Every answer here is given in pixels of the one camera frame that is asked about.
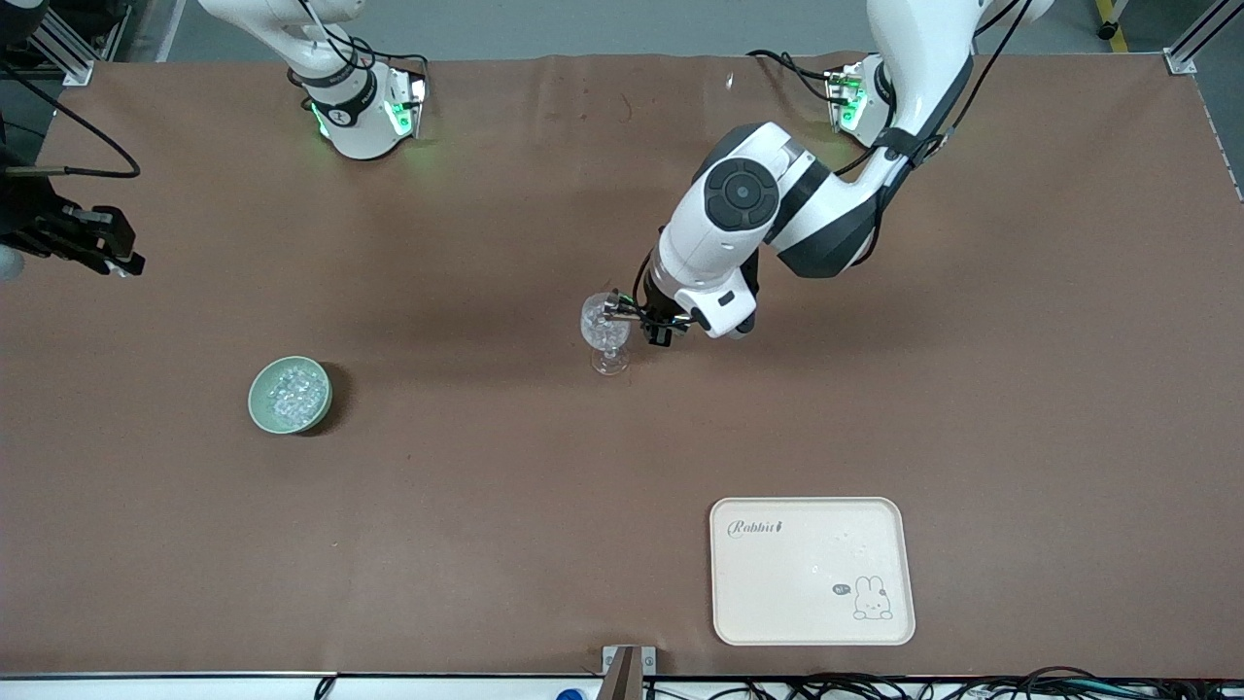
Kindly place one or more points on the cream rabbit print tray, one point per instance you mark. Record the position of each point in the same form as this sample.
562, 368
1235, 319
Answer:
797, 583

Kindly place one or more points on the aluminium frame profile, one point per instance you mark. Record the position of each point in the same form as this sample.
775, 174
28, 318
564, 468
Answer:
68, 49
1200, 39

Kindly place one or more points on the clear wine glass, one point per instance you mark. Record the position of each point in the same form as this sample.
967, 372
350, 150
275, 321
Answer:
605, 340

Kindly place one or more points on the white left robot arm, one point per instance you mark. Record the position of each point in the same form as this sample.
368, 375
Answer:
729, 214

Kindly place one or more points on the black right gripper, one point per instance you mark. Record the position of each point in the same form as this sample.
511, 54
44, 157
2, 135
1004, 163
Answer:
27, 227

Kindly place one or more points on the black caster wheel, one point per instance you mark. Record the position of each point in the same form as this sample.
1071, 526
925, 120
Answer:
1108, 30

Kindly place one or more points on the metal bracket with brown post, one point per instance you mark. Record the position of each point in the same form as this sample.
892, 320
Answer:
622, 671

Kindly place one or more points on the brown table cover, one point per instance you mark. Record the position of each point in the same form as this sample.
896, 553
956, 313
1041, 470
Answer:
486, 535

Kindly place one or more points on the clear ice cubes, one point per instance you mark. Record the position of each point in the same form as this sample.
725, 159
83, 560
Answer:
294, 394

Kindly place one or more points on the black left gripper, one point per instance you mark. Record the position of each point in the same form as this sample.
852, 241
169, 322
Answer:
654, 303

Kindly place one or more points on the green ceramic bowl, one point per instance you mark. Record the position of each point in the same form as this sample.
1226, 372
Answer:
259, 408

